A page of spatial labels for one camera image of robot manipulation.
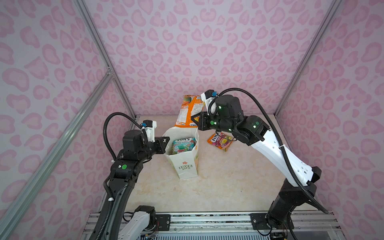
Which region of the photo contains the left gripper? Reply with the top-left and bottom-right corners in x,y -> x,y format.
137,135 -> 170,163

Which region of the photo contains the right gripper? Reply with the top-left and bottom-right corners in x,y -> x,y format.
189,110 -> 236,133

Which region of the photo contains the teal Fox's candy bag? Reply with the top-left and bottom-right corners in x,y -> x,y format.
172,137 -> 196,155

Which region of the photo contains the white illustrated paper bag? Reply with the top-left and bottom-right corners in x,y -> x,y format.
165,127 -> 199,180

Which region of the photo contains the orange pink Fox's candy bag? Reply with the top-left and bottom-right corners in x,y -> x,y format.
207,132 -> 236,152

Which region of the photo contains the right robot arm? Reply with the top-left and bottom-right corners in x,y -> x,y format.
191,88 -> 328,230

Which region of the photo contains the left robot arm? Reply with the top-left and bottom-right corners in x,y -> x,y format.
90,112 -> 170,240

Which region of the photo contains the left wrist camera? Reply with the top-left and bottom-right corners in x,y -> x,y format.
142,120 -> 157,143

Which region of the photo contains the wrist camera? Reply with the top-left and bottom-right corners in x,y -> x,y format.
201,90 -> 218,115
142,120 -> 157,143

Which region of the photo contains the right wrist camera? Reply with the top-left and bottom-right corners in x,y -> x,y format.
201,90 -> 218,115

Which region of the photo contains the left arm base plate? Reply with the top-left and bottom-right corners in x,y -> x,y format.
128,213 -> 172,232

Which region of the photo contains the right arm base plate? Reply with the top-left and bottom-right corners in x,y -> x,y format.
250,213 -> 273,232

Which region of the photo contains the aluminium mounting rail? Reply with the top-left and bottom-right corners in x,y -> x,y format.
80,210 -> 346,240

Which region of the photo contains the diagonal aluminium frame bar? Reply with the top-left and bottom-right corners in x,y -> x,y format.
1,73 -> 114,240

